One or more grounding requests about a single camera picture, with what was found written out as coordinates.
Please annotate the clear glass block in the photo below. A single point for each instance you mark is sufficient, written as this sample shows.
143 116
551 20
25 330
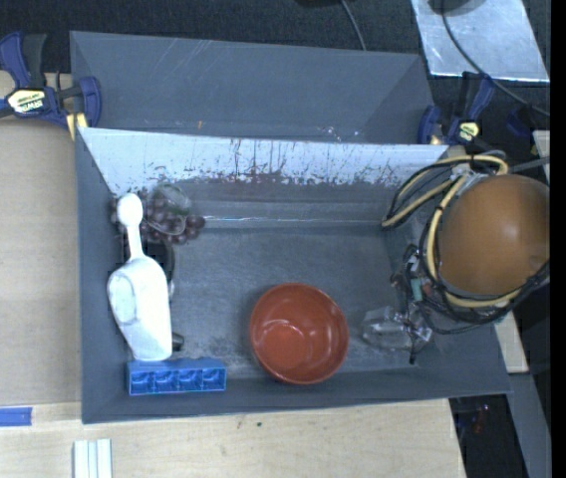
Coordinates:
382 329

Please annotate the red bowl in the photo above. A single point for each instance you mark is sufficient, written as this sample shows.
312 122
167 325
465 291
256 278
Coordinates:
298 334

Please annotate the grey metal bin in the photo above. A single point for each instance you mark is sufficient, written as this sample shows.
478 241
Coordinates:
273 257

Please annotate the purple toy grapes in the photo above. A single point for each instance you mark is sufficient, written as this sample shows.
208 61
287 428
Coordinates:
183 227

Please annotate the blue rectangular block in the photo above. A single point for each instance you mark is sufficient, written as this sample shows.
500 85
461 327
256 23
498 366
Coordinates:
177 377

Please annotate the clear glass cup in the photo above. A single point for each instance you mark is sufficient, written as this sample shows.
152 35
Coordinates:
173 199

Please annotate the white plastic scoop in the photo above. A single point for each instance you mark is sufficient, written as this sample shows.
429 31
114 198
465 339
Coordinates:
141 307

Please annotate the pale wood flat board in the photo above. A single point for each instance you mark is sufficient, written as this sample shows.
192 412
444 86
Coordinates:
29 267

